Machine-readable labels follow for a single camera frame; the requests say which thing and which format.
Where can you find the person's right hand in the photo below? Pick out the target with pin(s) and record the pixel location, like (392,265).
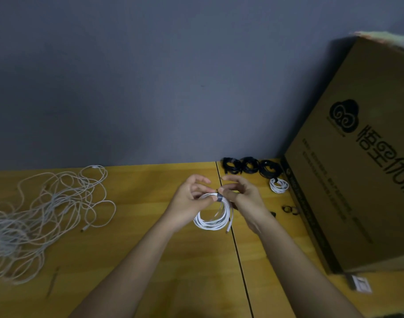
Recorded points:
(248,202)

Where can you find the person's left hand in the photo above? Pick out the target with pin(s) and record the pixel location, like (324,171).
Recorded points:
(185,203)

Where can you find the group of black cable ties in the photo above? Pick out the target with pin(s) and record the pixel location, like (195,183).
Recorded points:
(289,210)

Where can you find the person's left forearm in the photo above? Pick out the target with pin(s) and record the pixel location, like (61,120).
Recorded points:
(122,278)

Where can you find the person's right forearm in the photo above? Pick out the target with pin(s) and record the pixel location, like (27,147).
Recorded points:
(305,275)

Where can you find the cardboard box with black print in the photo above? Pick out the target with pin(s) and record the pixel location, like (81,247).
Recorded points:
(361,162)

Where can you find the small white packet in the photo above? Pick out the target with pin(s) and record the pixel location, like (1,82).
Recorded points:
(362,284)

